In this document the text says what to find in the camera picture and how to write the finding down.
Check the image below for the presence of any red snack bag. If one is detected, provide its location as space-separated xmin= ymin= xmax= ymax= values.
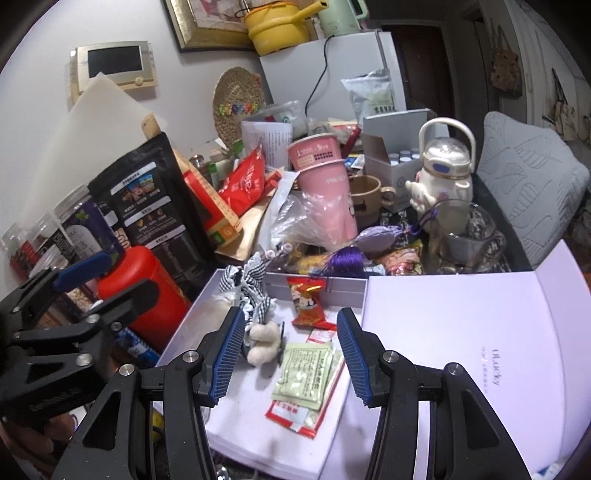
xmin=221 ymin=143 xmax=269 ymax=217

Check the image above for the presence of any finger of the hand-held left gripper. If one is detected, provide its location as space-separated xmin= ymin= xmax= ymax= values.
xmin=0 ymin=253 xmax=114 ymax=337
xmin=9 ymin=278 xmax=160 ymax=367

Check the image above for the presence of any lavender gift box base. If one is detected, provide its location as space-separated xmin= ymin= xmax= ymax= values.
xmin=154 ymin=270 xmax=370 ymax=480

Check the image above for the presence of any clear plastic bag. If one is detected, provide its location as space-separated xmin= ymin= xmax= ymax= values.
xmin=270 ymin=191 xmax=356 ymax=254

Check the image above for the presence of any white paper pouch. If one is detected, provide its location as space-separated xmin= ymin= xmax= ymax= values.
xmin=265 ymin=173 xmax=301 ymax=222

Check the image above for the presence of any red cartoon snack packet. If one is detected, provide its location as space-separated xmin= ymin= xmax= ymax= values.
xmin=286 ymin=276 xmax=338 ymax=330

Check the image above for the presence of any woven straw hat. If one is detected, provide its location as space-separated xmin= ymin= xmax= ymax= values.
xmin=212 ymin=67 xmax=264 ymax=144

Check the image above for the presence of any printed tote bag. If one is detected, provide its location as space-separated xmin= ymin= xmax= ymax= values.
xmin=545 ymin=69 xmax=591 ymax=139

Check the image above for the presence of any tall pink cup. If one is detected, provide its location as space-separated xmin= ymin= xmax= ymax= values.
xmin=295 ymin=159 xmax=361 ymax=243

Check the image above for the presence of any wall intercom panel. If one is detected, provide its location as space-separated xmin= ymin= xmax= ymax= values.
xmin=70 ymin=41 xmax=160 ymax=104

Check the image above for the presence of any brown patterned hanging bag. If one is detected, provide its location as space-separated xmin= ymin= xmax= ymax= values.
xmin=489 ymin=28 xmax=522 ymax=97

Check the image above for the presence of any framed picture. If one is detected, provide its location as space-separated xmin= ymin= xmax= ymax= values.
xmin=161 ymin=0 xmax=259 ymax=52

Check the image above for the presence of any blue snack packet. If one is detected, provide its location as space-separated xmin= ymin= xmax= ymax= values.
xmin=115 ymin=328 xmax=158 ymax=365

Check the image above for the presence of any colourful candy packet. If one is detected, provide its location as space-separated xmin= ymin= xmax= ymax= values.
xmin=379 ymin=240 xmax=423 ymax=275

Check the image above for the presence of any purple label jar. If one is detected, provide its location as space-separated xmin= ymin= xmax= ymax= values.
xmin=53 ymin=185 xmax=125 ymax=278

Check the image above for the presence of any white mini fridge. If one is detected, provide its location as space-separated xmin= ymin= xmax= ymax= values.
xmin=259 ymin=28 xmax=407 ymax=121

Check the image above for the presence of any checkered scrunchie with plush balls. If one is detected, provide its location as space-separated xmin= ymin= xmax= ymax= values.
xmin=219 ymin=258 xmax=286 ymax=367

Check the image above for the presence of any clear plastic cup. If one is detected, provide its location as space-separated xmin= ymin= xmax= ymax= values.
xmin=249 ymin=102 xmax=308 ymax=134

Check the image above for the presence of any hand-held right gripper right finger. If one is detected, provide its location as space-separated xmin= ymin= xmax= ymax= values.
xmin=336 ymin=307 xmax=532 ymax=480

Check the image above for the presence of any red sachet packet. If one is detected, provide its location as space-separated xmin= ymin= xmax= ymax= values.
xmin=265 ymin=329 xmax=347 ymax=438

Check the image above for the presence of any clear jar with red contents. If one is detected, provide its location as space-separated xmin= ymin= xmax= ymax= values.
xmin=2 ymin=224 xmax=42 ymax=282

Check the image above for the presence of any white cardboard box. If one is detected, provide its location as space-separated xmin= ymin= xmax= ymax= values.
xmin=361 ymin=108 xmax=439 ymax=213

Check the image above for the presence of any white cartoon water bottle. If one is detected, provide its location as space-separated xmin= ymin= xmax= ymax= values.
xmin=405 ymin=117 xmax=477 ymax=217

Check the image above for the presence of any green kettle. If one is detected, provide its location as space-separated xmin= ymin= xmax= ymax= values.
xmin=318 ymin=0 xmax=370 ymax=38

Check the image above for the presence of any glass cup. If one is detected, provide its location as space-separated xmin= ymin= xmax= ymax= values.
xmin=427 ymin=198 xmax=506 ymax=275

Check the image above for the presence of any grey quilted cushion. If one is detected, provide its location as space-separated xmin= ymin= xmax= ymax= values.
xmin=475 ymin=111 xmax=591 ymax=271

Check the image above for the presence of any purple sachet with tassel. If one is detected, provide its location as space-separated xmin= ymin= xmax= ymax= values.
xmin=314 ymin=205 xmax=439 ymax=278

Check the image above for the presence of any yellow patterned packet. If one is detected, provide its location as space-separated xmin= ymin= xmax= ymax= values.
xmin=295 ymin=251 xmax=333 ymax=274

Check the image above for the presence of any red canister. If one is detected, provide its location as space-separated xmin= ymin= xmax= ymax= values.
xmin=97 ymin=246 xmax=192 ymax=352

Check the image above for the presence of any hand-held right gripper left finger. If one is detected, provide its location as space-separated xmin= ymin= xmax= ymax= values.
xmin=53 ymin=306 xmax=247 ymax=480

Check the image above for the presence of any red orange box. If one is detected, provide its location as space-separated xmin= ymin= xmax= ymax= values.
xmin=185 ymin=168 xmax=243 ymax=245

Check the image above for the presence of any pink red paper cup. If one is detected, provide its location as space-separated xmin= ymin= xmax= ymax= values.
xmin=286 ymin=133 xmax=347 ymax=171

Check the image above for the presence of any black cable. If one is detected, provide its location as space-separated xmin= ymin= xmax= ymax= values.
xmin=305 ymin=34 xmax=335 ymax=121

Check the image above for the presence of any person's left hand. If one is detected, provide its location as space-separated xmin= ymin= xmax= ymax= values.
xmin=0 ymin=412 xmax=80 ymax=464

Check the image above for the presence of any clear plastic jar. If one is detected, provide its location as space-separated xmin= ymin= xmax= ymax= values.
xmin=30 ymin=213 xmax=70 ymax=278

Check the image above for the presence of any yellow pot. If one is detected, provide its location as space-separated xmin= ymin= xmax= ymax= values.
xmin=243 ymin=0 xmax=331 ymax=55

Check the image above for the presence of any green white pouch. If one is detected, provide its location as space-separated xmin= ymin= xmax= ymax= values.
xmin=341 ymin=69 xmax=399 ymax=121

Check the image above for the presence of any white foam board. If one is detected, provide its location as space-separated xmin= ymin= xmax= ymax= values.
xmin=28 ymin=75 xmax=160 ymax=217

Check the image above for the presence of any gold foil bag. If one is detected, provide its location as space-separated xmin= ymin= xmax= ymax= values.
xmin=215 ymin=198 xmax=278 ymax=261

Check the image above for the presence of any dark wooden door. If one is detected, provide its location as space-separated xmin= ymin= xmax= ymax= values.
xmin=383 ymin=21 xmax=490 ymax=125

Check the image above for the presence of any green sachet packet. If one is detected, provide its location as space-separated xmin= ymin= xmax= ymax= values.
xmin=271 ymin=340 xmax=334 ymax=411

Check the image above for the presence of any brown mug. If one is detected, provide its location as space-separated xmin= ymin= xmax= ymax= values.
xmin=347 ymin=174 xmax=398 ymax=217

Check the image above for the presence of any black snack bag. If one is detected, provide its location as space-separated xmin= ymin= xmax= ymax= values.
xmin=88 ymin=132 xmax=218 ymax=296

